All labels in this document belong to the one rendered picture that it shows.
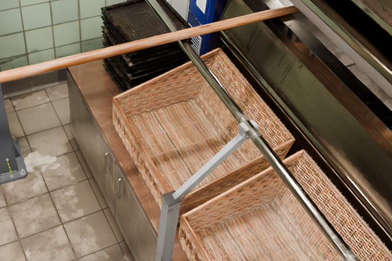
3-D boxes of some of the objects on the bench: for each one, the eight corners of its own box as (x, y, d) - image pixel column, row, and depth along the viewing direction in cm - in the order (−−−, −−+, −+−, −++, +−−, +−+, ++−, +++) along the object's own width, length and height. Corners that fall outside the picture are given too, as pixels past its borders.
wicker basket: (212, 93, 243) (220, 45, 223) (282, 186, 210) (298, 139, 191) (109, 122, 224) (109, 72, 204) (169, 230, 191) (175, 183, 171)
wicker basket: (286, 192, 208) (304, 145, 189) (385, 321, 176) (419, 281, 156) (174, 239, 189) (181, 191, 169) (262, 394, 156) (284, 358, 137)
